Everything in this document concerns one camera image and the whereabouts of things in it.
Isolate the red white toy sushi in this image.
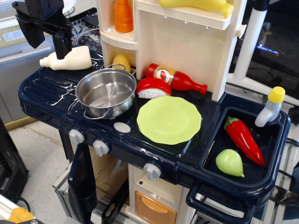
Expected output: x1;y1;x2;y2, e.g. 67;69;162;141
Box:
136;77;172;99

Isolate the grey stove knob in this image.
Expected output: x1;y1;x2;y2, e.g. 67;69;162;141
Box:
69;129;85;146
93;140;109;157
143;163;161;181

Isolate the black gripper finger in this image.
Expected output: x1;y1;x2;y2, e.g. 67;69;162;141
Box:
18;21;45;49
53;31;72;59

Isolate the navy open oven door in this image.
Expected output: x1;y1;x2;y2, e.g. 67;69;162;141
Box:
68;143;97;224

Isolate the grey oval button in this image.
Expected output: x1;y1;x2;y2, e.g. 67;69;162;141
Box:
114;122;131;134

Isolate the light green plastic plate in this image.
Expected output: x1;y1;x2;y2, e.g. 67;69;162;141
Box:
136;96;202;145

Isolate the red toy chili pepper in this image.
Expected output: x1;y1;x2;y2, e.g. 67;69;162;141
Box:
224;116;265;166

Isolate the red toy ketchup bottle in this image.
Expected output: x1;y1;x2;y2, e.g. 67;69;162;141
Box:
146;63;207;95

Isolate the orange toy drawer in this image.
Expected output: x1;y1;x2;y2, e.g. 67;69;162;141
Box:
135;191;177;224

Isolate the grey stove knob middle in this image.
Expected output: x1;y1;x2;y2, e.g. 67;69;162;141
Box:
93;140;109;157

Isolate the yellow toy corn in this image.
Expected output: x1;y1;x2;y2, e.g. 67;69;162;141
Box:
112;54;131;72

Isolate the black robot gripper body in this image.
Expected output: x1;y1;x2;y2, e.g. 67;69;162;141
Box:
12;0;72;31

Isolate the white toy mayonnaise bottle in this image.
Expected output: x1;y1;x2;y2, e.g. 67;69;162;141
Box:
40;46;93;70

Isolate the cream toy kitchen shelf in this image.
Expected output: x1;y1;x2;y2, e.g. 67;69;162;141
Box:
97;0;246;101

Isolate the yellow toy banana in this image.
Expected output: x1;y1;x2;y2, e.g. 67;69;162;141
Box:
158;0;234;18

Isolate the navy toy kitchen counter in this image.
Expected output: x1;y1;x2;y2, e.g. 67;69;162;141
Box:
18;48;292;224

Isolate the grey toy dishwasher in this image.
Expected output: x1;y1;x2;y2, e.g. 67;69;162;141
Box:
0;14;61;124

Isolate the grey yellow toy faucet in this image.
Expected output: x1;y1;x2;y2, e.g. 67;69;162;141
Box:
255;86;285;127

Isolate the grey stove knob left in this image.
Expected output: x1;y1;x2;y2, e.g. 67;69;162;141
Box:
69;129;85;146

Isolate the orange toy carrot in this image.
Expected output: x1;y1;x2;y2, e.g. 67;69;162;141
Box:
114;0;134;33

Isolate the grey stove knob right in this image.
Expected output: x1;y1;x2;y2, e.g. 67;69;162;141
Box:
143;163;161;181

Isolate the green toy pear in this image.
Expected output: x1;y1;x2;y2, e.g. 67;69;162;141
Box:
215;149;245;178

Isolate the stainless steel pot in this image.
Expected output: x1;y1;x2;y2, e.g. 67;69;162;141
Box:
75;67;137;120

